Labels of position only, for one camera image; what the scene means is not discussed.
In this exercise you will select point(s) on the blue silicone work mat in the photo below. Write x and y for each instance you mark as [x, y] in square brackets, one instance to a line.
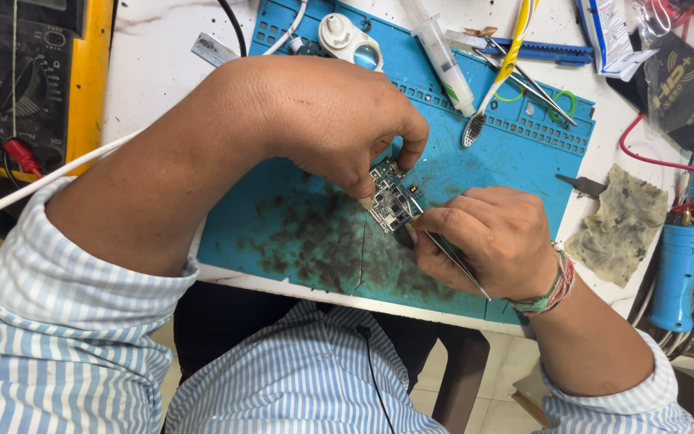
[299, 235]

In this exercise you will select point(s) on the person's right hand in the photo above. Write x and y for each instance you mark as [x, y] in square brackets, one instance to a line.
[497, 241]

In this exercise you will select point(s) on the phone circuit board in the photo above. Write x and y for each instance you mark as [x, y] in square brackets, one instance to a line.
[390, 202]

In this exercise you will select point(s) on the clear flux syringe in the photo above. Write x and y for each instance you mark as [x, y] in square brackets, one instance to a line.
[443, 60]

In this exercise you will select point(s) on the red probe plug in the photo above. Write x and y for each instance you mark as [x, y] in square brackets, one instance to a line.
[21, 157]

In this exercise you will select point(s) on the blue utility knife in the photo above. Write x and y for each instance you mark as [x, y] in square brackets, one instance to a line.
[540, 53]

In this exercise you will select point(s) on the dirty grey cloth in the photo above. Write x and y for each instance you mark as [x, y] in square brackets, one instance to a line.
[621, 229]

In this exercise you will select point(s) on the black pointed blade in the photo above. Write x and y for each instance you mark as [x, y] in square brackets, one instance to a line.
[585, 185]

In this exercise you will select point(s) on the yellow white toothbrush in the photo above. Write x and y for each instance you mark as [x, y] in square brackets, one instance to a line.
[503, 72]

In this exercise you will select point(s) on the small metal plate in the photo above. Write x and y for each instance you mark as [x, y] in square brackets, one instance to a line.
[214, 51]

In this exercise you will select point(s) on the black plastic packet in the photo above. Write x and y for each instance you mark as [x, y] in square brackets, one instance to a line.
[684, 90]

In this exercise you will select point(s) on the yellow black multimeter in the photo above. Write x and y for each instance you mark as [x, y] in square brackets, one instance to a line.
[27, 78]

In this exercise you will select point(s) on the white magnifier loupe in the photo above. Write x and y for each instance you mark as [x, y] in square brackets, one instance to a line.
[347, 39]

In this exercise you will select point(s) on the thin metal tweezers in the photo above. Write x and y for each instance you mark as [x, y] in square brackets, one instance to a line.
[461, 265]

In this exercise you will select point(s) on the white printed packet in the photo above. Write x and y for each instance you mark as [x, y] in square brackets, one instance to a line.
[609, 36]

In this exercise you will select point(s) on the long steel tweezers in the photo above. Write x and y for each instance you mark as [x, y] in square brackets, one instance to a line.
[534, 84]

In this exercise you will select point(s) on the person's left hand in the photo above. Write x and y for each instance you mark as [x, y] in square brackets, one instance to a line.
[329, 114]

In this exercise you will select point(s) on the clear plastic bag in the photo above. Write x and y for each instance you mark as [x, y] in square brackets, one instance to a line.
[663, 18]

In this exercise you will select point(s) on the blue white striped shirt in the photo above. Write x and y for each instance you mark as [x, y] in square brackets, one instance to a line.
[52, 337]

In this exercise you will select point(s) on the small green circuit board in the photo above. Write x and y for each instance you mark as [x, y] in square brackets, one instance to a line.
[308, 47]

